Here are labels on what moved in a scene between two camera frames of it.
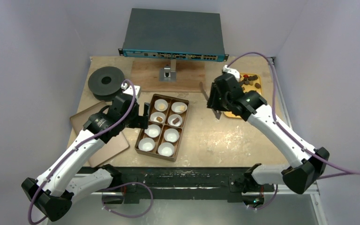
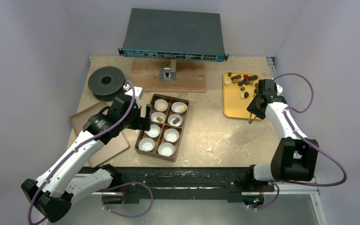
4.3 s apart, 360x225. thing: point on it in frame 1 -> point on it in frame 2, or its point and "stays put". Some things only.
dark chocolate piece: (176, 121) stays put
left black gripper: (140, 122) stays put
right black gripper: (213, 97) -> (258, 105)
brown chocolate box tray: (163, 138) stays put
